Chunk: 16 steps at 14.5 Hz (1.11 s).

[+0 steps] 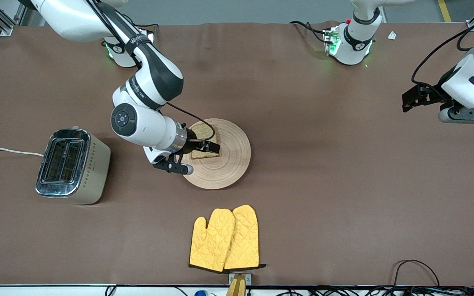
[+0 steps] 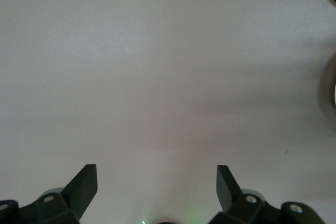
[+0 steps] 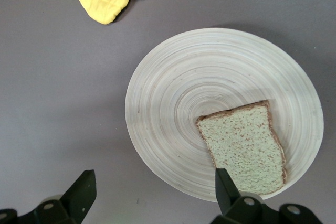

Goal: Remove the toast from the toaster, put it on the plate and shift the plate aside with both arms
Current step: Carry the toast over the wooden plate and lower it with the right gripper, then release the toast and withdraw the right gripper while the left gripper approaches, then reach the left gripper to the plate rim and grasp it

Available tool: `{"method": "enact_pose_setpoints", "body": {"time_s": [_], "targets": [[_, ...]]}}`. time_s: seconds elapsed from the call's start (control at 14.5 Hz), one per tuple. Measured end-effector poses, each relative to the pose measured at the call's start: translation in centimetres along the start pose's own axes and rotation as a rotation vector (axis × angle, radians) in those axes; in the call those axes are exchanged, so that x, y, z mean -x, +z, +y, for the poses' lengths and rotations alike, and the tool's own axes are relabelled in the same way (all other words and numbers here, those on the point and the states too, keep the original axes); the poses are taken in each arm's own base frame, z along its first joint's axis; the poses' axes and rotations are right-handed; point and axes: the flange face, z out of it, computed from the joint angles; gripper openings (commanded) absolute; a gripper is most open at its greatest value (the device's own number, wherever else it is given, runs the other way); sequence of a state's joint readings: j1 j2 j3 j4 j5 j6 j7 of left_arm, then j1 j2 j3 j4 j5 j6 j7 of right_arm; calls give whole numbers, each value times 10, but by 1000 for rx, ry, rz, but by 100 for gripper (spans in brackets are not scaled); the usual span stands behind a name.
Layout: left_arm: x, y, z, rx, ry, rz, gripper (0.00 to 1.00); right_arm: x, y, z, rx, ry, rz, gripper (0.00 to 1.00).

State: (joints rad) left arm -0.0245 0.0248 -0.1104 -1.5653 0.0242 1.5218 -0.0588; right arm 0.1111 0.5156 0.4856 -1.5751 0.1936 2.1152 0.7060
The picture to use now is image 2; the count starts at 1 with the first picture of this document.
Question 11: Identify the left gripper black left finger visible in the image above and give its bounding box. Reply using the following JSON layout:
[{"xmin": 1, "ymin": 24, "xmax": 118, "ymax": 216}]
[{"xmin": 0, "ymin": 164, "xmax": 98, "ymax": 224}]

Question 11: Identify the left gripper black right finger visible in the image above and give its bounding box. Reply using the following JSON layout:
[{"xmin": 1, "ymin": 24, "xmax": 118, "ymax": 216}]
[{"xmin": 209, "ymin": 165, "xmax": 323, "ymax": 224}]

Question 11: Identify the brown table cover mat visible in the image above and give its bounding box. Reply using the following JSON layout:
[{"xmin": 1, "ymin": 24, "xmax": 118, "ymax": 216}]
[{"xmin": 0, "ymin": 0, "xmax": 336, "ymax": 224}]

